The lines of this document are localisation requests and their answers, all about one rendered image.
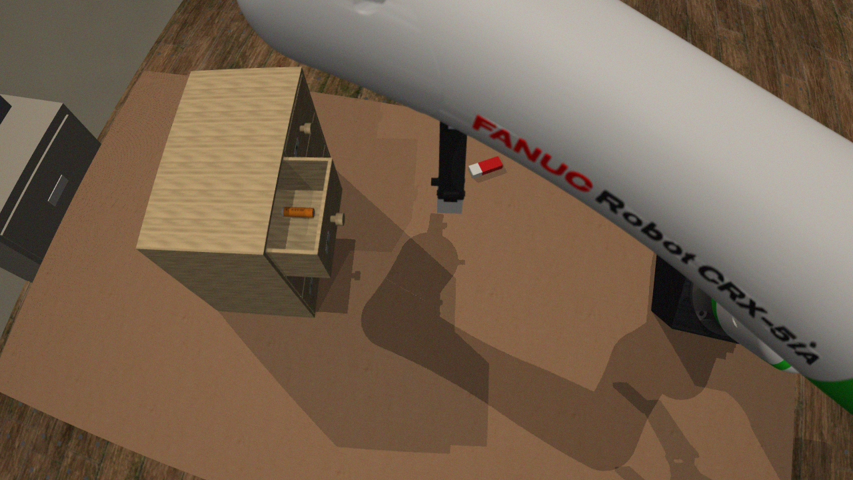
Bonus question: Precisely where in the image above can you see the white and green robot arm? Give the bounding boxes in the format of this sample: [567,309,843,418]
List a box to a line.
[237,0,853,415]

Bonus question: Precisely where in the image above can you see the light wooden chest of drawers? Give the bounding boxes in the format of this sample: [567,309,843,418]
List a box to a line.
[136,67,331,318]

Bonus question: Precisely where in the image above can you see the red and white eraser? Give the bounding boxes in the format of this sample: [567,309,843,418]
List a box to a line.
[468,156,503,179]

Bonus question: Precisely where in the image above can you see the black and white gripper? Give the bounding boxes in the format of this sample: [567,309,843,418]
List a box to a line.
[431,122,467,214]

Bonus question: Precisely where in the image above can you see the orange aa battery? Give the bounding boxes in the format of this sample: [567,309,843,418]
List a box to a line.
[281,207,315,217]

